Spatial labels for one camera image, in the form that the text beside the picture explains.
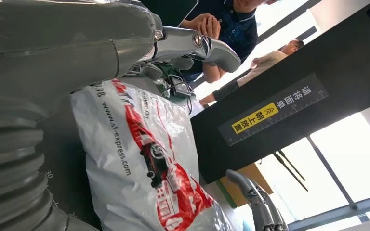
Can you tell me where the white courier bag red print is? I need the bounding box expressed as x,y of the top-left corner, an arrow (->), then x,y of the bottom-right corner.
70,78 -> 237,231

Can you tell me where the brown cardboard box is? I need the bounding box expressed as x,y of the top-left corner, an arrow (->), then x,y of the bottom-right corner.
218,163 -> 274,209

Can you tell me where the yellow and grey ruler label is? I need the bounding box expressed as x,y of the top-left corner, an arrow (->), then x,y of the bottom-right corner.
217,72 -> 329,147

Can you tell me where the grey laptop power adapter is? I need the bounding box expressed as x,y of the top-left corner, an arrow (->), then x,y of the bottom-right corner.
169,76 -> 193,98

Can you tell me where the person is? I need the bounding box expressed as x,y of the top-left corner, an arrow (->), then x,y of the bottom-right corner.
199,38 -> 305,106
178,0 -> 280,84

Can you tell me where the black scanner column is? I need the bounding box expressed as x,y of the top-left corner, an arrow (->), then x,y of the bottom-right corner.
189,0 -> 370,185

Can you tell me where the dark window frame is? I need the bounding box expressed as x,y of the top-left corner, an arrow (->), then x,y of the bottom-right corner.
289,134 -> 370,231

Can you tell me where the black power cable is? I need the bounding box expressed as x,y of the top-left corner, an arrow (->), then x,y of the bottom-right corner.
161,74 -> 195,116

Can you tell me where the black scanner base plate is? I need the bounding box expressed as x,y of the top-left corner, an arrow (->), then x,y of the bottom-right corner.
36,94 -> 103,231

